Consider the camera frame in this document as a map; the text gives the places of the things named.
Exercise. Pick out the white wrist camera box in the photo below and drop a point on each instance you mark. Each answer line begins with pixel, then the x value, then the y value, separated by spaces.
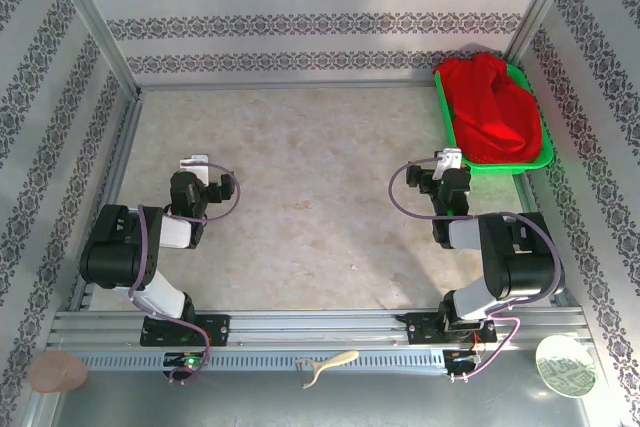
pixel 195 162
pixel 452 157

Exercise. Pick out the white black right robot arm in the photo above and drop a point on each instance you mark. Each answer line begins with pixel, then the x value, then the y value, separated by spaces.
pixel 520 257

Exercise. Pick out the wide aluminium mounting rail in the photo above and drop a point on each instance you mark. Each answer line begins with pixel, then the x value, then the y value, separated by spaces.
pixel 310 329

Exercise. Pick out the round green patterned disc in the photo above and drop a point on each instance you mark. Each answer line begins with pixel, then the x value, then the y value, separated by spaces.
pixel 565 367

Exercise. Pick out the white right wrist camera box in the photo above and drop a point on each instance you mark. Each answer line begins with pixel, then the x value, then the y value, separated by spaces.
pixel 452 157

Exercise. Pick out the green plastic basket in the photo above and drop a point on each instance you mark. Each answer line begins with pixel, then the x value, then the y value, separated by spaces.
pixel 500 170

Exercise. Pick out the red t-shirt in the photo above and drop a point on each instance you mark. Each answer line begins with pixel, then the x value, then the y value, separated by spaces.
pixel 490 112

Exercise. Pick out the cream plastic peeler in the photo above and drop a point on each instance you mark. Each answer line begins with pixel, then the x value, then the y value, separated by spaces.
pixel 340 358

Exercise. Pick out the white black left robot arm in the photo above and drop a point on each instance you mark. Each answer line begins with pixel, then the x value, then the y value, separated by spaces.
pixel 115 247

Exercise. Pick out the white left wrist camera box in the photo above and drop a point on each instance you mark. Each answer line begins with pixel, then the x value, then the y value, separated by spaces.
pixel 195 162

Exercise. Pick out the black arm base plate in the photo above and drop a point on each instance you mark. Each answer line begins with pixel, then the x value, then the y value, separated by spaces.
pixel 417 329
pixel 220 329

